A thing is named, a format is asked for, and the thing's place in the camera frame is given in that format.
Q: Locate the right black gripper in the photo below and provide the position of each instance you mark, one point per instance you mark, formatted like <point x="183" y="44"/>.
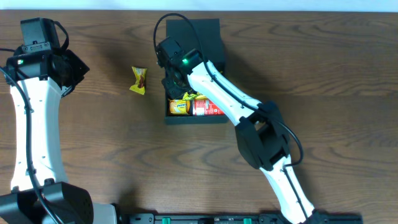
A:
<point x="173" y="86"/>

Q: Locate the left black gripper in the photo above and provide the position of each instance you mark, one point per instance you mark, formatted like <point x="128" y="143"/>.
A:
<point x="76" y="69"/>

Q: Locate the yellow orange snack packet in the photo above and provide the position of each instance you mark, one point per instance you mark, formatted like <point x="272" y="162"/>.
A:
<point x="193" y="96"/>

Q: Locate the orange biscuit packet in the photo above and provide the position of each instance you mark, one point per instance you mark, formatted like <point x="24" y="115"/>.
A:
<point x="179" y="107"/>

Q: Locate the red chips can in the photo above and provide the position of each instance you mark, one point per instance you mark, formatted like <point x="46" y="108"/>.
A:
<point x="205" y="108"/>

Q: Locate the yellow-green chocolate snack packet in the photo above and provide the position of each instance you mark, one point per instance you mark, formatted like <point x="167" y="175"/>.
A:
<point x="140" y="84"/>

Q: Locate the dark green box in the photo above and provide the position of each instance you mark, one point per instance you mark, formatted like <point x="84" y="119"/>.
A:
<point x="209" y="34"/>

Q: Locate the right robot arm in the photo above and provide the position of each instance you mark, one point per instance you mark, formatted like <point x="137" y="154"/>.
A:
<point x="261" y="134"/>

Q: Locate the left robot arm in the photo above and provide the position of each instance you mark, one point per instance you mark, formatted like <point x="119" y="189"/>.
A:
<point x="40" y="73"/>

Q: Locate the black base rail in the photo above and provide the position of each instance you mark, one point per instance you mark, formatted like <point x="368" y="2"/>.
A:
<point x="265" y="218"/>

